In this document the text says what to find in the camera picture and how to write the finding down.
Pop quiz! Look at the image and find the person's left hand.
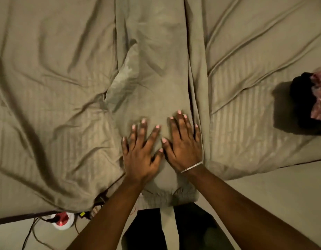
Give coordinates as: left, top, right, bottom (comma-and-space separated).
121, 118, 165, 186

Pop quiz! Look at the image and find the person's right hand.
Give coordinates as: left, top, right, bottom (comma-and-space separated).
161, 110, 204, 173

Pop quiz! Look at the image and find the person's right forearm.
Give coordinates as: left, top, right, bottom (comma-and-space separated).
182, 165, 321, 250

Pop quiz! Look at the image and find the person's left forearm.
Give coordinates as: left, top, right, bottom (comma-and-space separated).
66, 177, 146, 250

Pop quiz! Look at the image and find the person's left leg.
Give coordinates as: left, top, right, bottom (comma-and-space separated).
121, 208, 168, 250

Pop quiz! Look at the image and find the person's leg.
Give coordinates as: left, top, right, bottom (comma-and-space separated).
121, 208, 168, 250
173, 202, 235, 250

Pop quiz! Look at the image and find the person's right leg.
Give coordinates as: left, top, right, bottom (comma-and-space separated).
173, 202, 235, 250

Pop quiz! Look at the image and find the olive striped bed sheet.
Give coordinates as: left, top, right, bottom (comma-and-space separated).
0, 0, 321, 219

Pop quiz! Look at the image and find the white red power strip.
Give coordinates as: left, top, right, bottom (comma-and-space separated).
47, 212, 75, 231

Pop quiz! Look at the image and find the black garment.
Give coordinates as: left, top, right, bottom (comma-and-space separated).
289, 72, 321, 130

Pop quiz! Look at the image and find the pink patterned garment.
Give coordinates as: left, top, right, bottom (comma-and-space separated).
310, 66, 321, 122

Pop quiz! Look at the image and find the thin silver bracelet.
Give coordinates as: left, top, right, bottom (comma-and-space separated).
180, 161, 204, 173

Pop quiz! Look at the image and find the dark wooden bed rail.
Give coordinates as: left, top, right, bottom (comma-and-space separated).
0, 210, 62, 226

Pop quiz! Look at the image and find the black cable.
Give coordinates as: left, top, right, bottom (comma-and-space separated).
21, 217, 55, 250

